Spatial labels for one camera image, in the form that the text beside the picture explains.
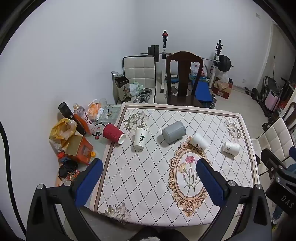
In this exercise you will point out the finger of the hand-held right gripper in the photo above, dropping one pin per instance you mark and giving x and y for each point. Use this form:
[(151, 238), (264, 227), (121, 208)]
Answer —
[(272, 160), (293, 153)]

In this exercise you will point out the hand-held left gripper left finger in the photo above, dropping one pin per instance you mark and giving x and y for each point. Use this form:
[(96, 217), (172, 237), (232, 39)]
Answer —
[(89, 183)]

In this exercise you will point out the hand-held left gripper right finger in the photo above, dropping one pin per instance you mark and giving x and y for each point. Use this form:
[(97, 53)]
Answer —
[(211, 185)]

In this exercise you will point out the white cup with small print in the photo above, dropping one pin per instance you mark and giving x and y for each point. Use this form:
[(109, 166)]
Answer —
[(231, 148)]

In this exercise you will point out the white cup with brown print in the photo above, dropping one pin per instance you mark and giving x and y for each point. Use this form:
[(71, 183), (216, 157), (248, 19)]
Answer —
[(199, 141)]

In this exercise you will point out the red ribbed paper cup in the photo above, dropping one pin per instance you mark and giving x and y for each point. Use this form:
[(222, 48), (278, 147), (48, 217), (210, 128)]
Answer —
[(112, 132)]

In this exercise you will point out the grey ribbed cup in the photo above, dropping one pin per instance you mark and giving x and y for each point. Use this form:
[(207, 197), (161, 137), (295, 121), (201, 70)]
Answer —
[(173, 132)]

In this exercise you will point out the white cup with black print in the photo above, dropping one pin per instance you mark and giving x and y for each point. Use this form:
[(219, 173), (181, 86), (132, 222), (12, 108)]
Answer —
[(141, 139)]

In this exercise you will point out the white padded chair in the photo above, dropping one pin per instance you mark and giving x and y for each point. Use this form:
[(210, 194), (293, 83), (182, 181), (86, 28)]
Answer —
[(275, 136), (140, 69)]

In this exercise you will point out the black round lid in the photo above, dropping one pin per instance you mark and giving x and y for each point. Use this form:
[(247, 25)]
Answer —
[(68, 168)]

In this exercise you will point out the orange box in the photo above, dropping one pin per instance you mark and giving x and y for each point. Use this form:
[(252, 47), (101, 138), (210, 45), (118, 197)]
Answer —
[(78, 148)]

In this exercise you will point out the white and red round object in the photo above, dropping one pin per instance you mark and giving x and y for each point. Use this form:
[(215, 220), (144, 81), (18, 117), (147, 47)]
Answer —
[(98, 131)]

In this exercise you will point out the pink suitcase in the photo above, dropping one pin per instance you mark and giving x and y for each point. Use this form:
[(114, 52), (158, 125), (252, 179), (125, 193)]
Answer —
[(272, 100)]

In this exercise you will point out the yellow plastic bag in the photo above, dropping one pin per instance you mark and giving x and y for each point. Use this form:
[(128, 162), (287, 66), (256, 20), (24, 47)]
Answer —
[(61, 131)]

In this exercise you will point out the floral diamond pattern tablecloth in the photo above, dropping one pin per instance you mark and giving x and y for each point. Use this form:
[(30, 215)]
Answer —
[(150, 180)]

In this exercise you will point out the orange drink bottle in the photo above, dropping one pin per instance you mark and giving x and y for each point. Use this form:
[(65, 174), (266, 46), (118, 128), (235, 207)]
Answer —
[(82, 118)]

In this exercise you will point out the black dumbbell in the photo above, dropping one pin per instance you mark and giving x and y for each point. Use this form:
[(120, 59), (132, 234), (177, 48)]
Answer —
[(254, 92)]

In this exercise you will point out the clear plastic wrapper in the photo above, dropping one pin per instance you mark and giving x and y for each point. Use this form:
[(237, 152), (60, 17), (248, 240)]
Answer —
[(108, 113)]

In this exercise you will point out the orange snack bag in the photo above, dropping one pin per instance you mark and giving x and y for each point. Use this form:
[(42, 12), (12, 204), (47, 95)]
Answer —
[(93, 110)]

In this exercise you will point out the black bottle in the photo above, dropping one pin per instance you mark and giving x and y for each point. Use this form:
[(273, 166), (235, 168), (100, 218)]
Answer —
[(67, 111)]

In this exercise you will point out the brown cardboard box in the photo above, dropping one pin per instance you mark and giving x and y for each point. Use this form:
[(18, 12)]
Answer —
[(222, 89)]

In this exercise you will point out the blue weight bench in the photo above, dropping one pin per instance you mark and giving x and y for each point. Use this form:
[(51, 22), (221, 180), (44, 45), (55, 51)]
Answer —
[(203, 91)]

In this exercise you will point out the clear plastic bag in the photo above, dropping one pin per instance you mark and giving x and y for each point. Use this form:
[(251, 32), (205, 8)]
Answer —
[(223, 77)]

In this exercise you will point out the printed carton box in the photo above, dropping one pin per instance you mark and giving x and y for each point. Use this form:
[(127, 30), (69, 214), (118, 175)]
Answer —
[(120, 89)]

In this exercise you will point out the silver metal plates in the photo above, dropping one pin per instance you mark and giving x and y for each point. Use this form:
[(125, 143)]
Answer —
[(143, 97)]

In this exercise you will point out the pale green plastic bag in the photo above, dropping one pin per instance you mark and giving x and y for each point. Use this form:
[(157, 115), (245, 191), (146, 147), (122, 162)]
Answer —
[(136, 89)]

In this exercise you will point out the barbell with black plates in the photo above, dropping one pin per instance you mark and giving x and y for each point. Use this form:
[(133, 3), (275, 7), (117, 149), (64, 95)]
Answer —
[(224, 62)]

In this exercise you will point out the dark wooden chair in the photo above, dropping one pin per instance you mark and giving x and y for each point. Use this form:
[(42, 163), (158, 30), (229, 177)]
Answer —
[(183, 76)]

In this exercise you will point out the white plastic bag red print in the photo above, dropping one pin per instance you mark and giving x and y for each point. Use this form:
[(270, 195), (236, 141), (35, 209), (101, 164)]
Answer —
[(196, 68)]

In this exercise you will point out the white weight rack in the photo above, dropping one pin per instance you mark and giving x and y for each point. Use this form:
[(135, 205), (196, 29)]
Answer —
[(164, 51)]

